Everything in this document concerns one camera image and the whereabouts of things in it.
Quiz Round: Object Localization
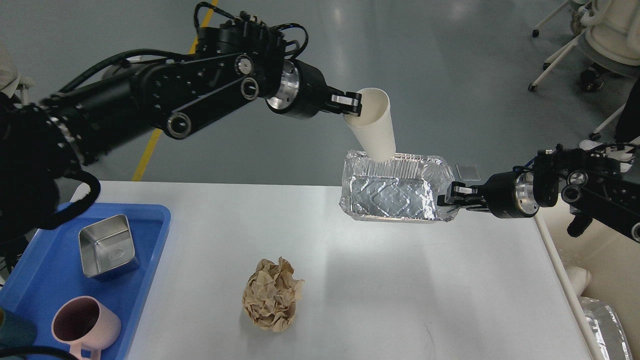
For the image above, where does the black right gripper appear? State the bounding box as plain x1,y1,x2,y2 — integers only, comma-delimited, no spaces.
437,171,539,219

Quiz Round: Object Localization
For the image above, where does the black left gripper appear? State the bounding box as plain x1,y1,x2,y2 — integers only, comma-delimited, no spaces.
265,60,362,119

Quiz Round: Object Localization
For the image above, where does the white paper cup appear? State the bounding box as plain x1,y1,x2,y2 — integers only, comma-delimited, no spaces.
343,88,396,163

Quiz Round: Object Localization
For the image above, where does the aluminium foil tray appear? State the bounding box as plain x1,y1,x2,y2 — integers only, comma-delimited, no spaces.
339,150,458,224

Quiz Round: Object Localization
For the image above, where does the brown paper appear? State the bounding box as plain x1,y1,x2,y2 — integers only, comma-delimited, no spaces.
241,257,305,333

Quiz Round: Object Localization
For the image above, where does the stainless steel rectangular container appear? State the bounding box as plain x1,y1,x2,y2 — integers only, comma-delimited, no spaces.
78,214,140,281

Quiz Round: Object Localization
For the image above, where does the pink mug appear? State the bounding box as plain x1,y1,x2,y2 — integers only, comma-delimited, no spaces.
50,295,122,360

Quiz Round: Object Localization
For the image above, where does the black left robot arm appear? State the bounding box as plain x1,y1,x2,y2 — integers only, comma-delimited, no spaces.
0,2,364,244

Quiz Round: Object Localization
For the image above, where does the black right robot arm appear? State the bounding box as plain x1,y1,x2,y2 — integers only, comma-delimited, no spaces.
437,142,640,242

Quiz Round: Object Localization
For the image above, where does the floor outlet cover right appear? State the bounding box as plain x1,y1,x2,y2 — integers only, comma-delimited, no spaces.
455,163,482,182

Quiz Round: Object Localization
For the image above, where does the white cup in bin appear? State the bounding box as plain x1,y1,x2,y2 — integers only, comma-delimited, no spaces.
565,266,592,297

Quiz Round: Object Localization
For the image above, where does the beige plastic bin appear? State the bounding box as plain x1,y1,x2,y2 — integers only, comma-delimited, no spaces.
535,201,640,360

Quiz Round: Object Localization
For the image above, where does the white black sneaker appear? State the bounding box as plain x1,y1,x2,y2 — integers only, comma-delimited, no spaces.
578,139,636,173

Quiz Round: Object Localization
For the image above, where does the foil tray in bin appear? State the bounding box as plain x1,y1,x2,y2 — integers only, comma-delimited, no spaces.
578,296,633,360

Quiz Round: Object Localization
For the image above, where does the blue plastic tray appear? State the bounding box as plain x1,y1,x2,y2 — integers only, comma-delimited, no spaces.
1,203,171,360

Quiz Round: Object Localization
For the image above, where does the teal object at corner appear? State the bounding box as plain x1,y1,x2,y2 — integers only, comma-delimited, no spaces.
0,307,38,350

